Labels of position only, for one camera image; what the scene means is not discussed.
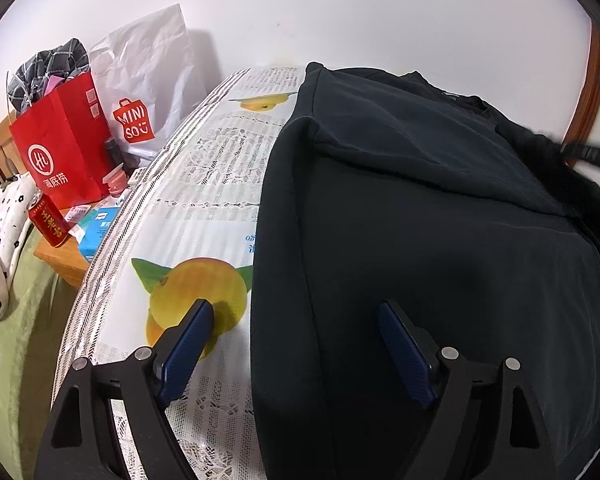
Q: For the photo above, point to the dark small bottle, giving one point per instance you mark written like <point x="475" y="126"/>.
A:
<point x="114" y="151"/>

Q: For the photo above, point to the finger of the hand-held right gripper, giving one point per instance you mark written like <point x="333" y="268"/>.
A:
<point x="585" y="151"/>

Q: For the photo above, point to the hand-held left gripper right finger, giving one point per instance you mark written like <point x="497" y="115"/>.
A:
<point x="407" y="355"/>

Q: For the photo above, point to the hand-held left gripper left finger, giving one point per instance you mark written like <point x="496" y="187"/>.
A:
<point x="187" y="350"/>

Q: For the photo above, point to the grey plaid cloth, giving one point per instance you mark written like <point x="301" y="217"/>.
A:
<point x="55" y="62"/>

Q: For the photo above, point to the white polka dot pillow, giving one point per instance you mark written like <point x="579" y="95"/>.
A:
<point x="5" y="215"/>

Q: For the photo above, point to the red drink can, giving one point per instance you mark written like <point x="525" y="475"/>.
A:
<point x="47" y="222"/>

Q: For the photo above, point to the red paper bag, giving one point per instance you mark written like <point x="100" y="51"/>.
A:
<point x="65" y="145"/>

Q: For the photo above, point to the blue and white box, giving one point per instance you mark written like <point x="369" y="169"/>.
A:
<point x="97" y="232"/>

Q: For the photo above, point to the black garment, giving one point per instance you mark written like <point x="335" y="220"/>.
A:
<point x="380" y="210"/>

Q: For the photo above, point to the white plastic bag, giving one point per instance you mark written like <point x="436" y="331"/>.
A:
<point x="150" y="75"/>

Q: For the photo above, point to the fruit print tablecloth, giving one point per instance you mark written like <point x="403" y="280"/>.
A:
<point x="205" y="185"/>

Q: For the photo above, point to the wooden headboard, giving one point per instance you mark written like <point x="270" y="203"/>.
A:
<point x="0" y="150"/>

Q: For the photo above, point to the wooden nightstand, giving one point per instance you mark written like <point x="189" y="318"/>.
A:
<point x="60" y="260"/>

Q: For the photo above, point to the green bedsheet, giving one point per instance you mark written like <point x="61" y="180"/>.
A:
<point x="25" y="360"/>

